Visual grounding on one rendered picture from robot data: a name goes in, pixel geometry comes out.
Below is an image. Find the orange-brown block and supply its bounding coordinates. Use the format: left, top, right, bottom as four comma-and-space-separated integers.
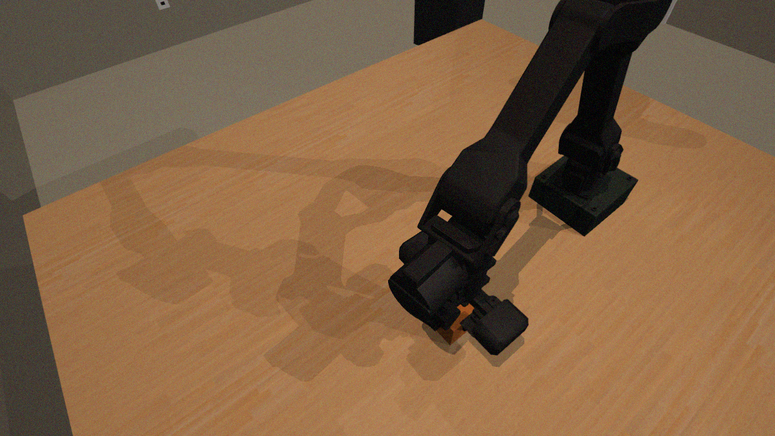
437, 304, 474, 345

